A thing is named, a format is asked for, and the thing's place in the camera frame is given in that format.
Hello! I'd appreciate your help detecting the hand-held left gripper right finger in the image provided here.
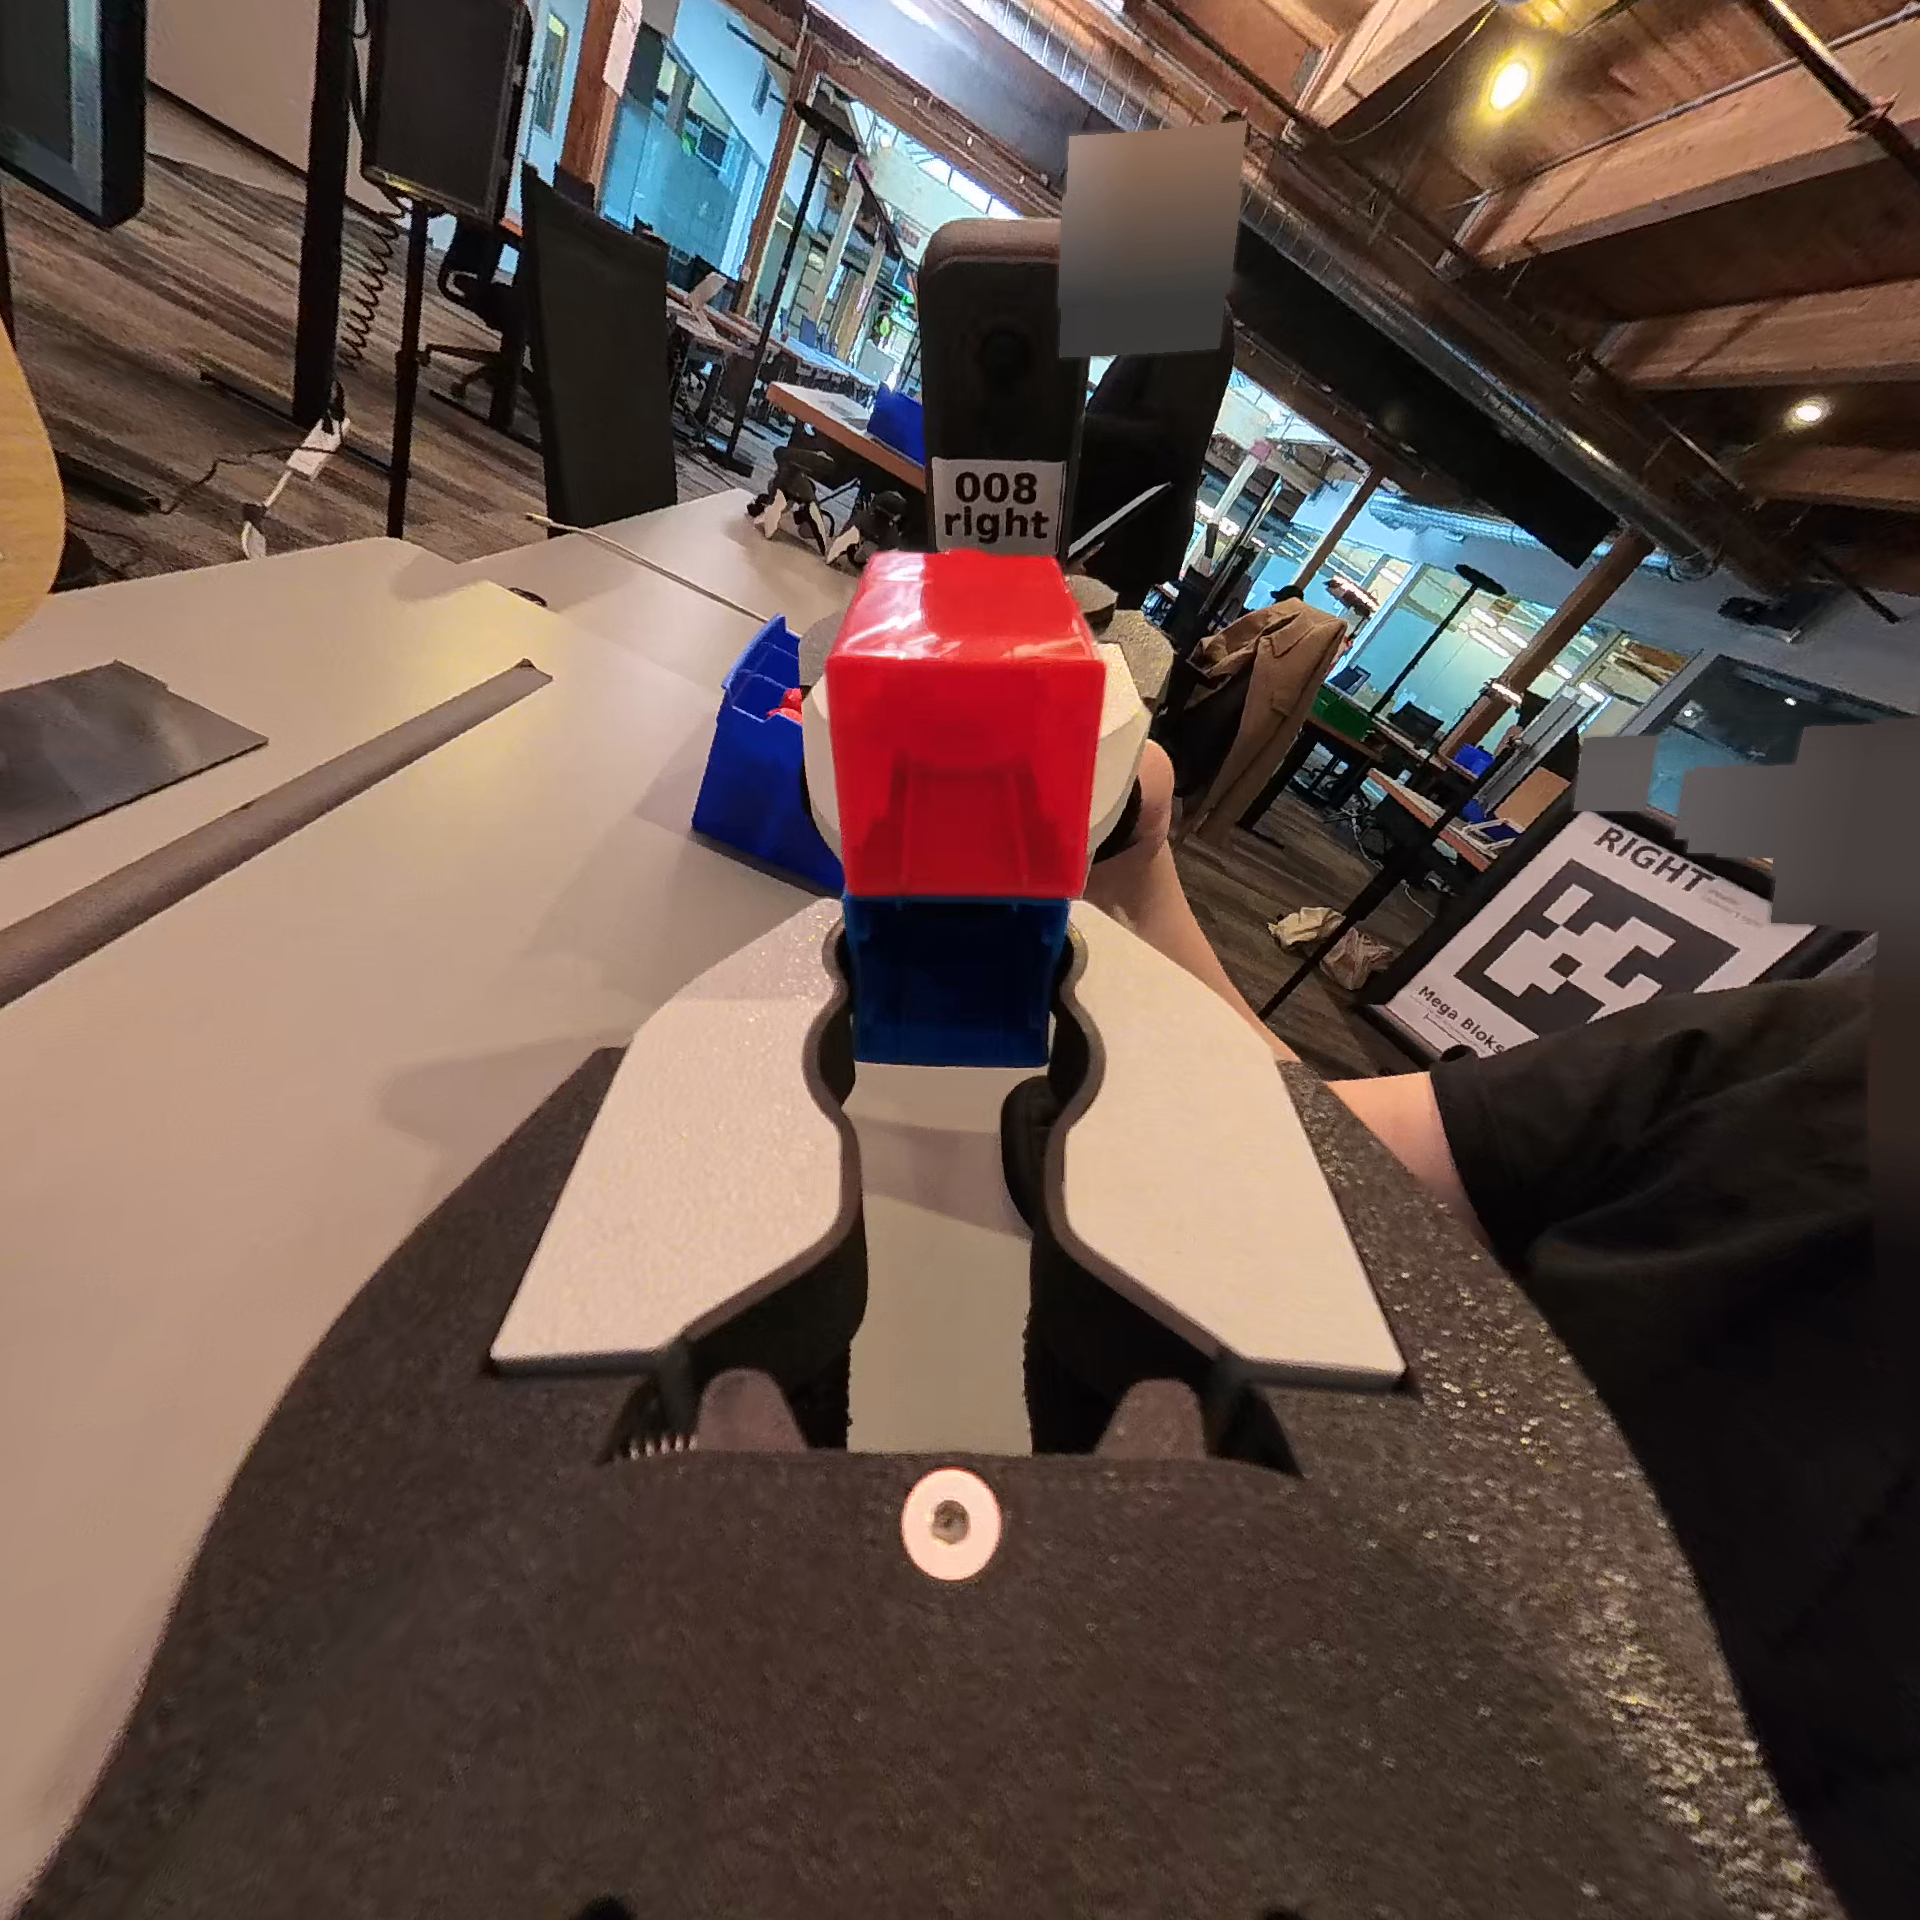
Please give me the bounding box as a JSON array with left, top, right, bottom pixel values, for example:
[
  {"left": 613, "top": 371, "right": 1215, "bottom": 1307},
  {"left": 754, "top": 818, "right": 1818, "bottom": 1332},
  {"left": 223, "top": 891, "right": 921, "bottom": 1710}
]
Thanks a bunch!
[{"left": 1046, "top": 903, "right": 1411, "bottom": 1383}]

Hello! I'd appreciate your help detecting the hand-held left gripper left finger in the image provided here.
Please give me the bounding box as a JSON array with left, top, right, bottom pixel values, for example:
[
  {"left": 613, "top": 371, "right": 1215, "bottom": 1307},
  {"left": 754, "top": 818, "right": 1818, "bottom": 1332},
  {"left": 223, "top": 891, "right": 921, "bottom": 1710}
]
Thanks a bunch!
[{"left": 489, "top": 903, "right": 870, "bottom": 1379}]

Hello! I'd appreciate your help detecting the blue plastic bin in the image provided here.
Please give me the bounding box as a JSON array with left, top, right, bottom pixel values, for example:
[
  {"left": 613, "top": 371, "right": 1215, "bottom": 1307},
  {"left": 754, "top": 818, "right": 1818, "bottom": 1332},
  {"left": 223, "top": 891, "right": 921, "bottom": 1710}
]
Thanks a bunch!
[{"left": 689, "top": 613, "right": 849, "bottom": 895}]

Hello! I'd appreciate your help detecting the blue toy block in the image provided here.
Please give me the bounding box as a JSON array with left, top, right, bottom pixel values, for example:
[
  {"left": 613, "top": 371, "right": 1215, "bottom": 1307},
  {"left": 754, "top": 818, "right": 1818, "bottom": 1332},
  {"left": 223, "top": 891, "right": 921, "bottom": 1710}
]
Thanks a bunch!
[{"left": 840, "top": 891, "right": 1074, "bottom": 1071}]

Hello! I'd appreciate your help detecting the person's right forearm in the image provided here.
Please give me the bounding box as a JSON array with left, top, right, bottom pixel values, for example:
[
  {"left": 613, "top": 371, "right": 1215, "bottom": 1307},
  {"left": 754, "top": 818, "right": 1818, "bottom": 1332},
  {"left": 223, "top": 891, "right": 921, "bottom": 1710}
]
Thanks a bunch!
[{"left": 1102, "top": 742, "right": 1526, "bottom": 1271}]

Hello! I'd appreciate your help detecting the grey desk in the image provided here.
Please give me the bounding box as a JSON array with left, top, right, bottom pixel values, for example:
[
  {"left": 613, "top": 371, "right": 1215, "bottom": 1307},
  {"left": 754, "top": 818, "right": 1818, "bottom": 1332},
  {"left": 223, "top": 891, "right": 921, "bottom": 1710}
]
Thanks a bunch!
[{"left": 0, "top": 487, "right": 1294, "bottom": 1877}]

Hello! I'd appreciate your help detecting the tan coat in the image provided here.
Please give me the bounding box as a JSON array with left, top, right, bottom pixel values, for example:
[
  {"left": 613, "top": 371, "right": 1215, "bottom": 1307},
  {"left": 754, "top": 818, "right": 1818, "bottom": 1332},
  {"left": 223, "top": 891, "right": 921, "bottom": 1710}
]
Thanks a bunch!
[{"left": 1186, "top": 601, "right": 1351, "bottom": 841}]

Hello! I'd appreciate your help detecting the black panel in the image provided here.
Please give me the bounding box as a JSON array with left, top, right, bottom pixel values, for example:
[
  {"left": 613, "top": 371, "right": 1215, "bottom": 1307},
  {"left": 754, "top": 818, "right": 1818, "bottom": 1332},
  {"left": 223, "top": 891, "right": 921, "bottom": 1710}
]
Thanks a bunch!
[{"left": 515, "top": 167, "right": 675, "bottom": 526}]

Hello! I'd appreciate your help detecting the black white marker sign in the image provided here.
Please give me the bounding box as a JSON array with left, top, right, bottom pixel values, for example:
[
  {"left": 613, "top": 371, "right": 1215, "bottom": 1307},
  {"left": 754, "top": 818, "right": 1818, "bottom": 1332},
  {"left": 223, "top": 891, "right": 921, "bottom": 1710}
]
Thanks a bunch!
[{"left": 1373, "top": 810, "right": 1825, "bottom": 1059}]

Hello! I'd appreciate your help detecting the black monitor back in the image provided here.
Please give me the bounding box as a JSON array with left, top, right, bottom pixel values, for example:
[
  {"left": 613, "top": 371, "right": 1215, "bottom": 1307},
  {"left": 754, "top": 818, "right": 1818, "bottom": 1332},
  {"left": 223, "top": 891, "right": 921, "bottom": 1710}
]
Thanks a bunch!
[{"left": 359, "top": 0, "right": 536, "bottom": 230}]

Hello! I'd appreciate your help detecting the dark flat plate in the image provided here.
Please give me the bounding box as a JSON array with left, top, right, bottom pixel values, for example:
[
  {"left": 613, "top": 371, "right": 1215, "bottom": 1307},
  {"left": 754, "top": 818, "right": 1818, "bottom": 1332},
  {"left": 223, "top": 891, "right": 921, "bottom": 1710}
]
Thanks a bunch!
[{"left": 0, "top": 659, "right": 267, "bottom": 855}]

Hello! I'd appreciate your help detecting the framed screen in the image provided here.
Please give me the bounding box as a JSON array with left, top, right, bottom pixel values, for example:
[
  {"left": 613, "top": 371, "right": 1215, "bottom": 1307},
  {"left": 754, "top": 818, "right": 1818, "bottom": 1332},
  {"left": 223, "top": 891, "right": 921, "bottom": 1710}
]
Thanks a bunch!
[{"left": 0, "top": 0, "right": 147, "bottom": 230}]

